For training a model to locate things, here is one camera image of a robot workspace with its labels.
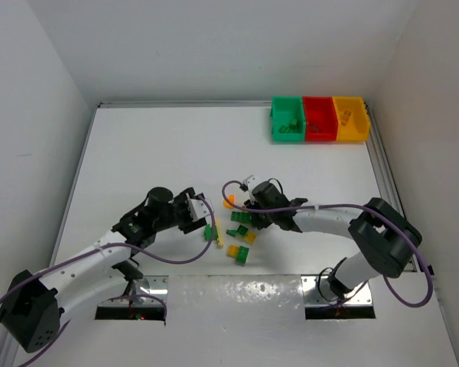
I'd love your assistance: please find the yellow half-round lego brick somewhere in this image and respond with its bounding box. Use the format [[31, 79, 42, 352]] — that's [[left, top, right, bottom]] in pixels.
[[223, 194, 236, 209]]

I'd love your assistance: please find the red rounded lego brick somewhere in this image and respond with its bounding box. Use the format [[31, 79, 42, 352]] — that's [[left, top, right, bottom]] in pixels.
[[308, 121, 324, 134]]

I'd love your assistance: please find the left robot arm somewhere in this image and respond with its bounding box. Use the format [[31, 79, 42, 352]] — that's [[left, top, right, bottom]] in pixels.
[[0, 187, 215, 353]]

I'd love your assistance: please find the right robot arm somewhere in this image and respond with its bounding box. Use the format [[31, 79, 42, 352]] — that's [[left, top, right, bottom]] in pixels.
[[239, 176, 422, 302]]

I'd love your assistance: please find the green lego plate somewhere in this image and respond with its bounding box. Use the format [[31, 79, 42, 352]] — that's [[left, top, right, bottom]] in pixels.
[[230, 211, 252, 224]]

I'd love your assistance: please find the green and yellow lego stack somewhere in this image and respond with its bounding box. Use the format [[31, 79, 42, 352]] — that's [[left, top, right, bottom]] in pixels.
[[236, 225, 257, 245]]

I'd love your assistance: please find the green arch lego piece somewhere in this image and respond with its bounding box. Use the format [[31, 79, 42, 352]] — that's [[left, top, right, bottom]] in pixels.
[[203, 224, 219, 242]]

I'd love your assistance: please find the yellow green lego block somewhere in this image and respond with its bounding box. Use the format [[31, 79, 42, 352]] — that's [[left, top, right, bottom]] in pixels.
[[226, 245, 249, 266]]

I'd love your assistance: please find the long tan lego plate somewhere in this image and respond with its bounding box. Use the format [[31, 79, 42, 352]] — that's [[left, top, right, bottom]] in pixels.
[[214, 218, 224, 248]]

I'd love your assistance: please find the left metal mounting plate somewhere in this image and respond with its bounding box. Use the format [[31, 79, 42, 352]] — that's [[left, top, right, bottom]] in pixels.
[[99, 276, 168, 307]]

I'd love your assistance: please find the metal mounting plate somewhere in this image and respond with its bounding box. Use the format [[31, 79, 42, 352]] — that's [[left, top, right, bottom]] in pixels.
[[99, 276, 168, 307], [301, 275, 373, 308]]

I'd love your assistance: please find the green storage bin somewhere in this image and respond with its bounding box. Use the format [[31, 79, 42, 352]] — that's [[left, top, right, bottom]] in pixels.
[[270, 96, 306, 143]]

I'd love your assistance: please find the red storage bin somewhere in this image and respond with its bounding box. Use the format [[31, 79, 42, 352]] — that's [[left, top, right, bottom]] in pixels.
[[302, 96, 338, 142]]

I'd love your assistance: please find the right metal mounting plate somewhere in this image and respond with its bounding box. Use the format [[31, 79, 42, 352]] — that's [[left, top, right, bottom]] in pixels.
[[301, 275, 373, 308]]

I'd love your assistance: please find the yellow storage bin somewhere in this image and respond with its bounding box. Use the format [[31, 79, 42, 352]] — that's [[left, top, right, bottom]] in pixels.
[[333, 96, 370, 143]]

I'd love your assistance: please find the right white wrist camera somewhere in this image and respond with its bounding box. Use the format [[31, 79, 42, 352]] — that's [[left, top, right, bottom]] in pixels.
[[240, 175, 259, 193]]

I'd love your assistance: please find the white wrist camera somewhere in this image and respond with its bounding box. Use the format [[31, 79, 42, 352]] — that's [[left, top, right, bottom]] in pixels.
[[240, 175, 259, 193], [187, 198, 213, 222]]

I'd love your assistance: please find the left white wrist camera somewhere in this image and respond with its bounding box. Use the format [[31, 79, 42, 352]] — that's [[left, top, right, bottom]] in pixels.
[[187, 198, 213, 222]]

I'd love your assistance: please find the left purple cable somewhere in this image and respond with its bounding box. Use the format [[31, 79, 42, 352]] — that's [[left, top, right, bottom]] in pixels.
[[0, 194, 217, 366]]

